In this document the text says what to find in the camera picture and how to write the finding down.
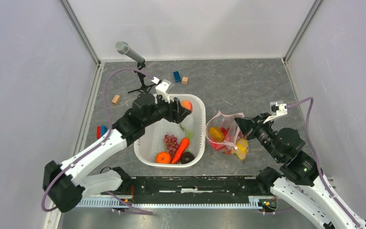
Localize wooden block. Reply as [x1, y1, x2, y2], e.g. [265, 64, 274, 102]
[112, 94, 121, 105]

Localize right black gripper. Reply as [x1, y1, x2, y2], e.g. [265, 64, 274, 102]
[234, 111, 282, 161]

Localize dark avocado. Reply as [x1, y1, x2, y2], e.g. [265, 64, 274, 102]
[180, 152, 195, 164]

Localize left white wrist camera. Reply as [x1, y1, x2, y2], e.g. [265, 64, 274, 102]
[151, 77, 173, 103]

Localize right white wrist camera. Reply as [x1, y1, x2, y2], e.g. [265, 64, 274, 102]
[263, 101, 288, 124]

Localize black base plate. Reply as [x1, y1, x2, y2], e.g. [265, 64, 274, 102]
[112, 176, 277, 204]

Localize red blue toy brick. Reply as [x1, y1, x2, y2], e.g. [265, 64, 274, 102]
[96, 125, 108, 139]

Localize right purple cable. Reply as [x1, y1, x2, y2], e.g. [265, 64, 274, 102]
[285, 97, 362, 228]

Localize small wooden cube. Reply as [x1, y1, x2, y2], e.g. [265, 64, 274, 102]
[182, 77, 189, 84]

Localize white plastic basket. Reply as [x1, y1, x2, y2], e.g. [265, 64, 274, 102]
[134, 94, 206, 169]

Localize clear zip top bag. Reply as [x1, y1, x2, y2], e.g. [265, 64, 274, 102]
[205, 111, 249, 163]

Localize strawberry bunch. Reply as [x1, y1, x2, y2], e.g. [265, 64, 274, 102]
[216, 127, 234, 155]

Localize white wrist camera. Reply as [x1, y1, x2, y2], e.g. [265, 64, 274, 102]
[151, 77, 173, 103]
[263, 101, 288, 124]

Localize yellow pear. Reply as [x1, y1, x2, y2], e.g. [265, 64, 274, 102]
[235, 138, 249, 160]

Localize peach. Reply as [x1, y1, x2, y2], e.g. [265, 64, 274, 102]
[180, 100, 193, 112]

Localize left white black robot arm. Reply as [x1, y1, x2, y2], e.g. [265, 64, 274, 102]
[41, 94, 193, 213]

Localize red bell pepper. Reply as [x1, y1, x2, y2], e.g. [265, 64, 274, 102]
[210, 138, 217, 151]

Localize orange tangerine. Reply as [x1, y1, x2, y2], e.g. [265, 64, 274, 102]
[155, 151, 172, 164]

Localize white cable duct rail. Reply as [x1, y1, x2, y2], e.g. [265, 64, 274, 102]
[75, 197, 263, 209]

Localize brown kiwi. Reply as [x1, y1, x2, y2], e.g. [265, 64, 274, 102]
[209, 126, 225, 142]

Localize grey microphone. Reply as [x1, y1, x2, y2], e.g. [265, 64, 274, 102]
[115, 41, 145, 64]

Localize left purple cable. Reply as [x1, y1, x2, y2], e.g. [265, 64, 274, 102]
[41, 67, 158, 213]

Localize purple cable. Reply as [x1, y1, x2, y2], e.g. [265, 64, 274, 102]
[285, 97, 362, 228]
[41, 67, 158, 213]

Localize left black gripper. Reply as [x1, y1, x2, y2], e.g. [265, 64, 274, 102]
[143, 94, 191, 127]

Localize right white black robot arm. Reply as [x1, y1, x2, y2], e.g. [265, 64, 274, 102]
[235, 113, 366, 229]

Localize orange carrot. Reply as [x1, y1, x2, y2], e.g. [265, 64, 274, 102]
[171, 131, 194, 164]

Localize purple grapes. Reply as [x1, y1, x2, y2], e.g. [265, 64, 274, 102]
[163, 135, 179, 157]

